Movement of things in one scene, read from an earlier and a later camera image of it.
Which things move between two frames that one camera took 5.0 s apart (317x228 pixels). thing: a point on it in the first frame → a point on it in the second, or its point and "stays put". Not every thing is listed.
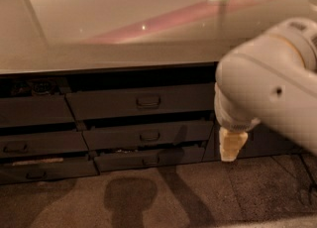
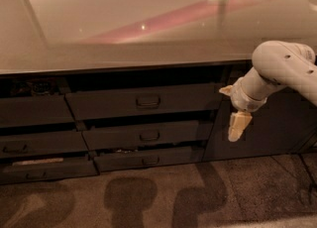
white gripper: x=235 y=122 → x=242 y=99
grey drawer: x=47 y=171 stays put
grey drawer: x=43 y=143 stays put
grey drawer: x=148 y=159 stays put
